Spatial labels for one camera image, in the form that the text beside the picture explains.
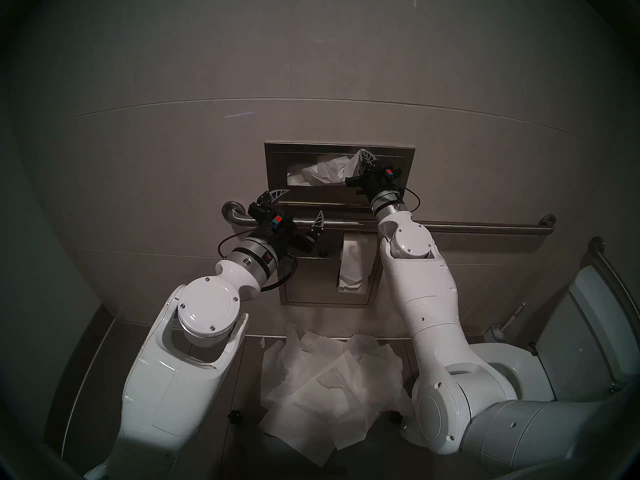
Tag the white toilet paper roll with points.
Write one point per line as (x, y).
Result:
(352, 259)

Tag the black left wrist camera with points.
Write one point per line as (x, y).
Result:
(276, 220)

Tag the black round floor knob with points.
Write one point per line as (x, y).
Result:
(234, 417)
(395, 419)

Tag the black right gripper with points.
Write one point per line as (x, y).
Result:
(370, 184)

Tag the short steel grab bar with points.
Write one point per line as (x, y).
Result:
(607, 269)

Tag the long steel grab bar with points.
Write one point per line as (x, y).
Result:
(475, 227)

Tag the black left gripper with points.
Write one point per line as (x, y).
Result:
(285, 234)

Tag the stainless steel wall dispenser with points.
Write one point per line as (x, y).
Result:
(310, 289)

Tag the pile of white paper sheets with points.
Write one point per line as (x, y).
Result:
(325, 384)

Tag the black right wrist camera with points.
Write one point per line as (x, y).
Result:
(390, 173)

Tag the white paper toilet seat cover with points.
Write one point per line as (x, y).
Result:
(325, 171)

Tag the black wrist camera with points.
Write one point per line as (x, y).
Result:
(390, 173)
(276, 220)

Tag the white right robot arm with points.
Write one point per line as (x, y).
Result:
(430, 294)

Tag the white toilet tank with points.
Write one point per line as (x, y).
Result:
(590, 334)

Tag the white toilet brush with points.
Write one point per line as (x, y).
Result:
(497, 332)

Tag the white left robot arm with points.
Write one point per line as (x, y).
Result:
(175, 374)

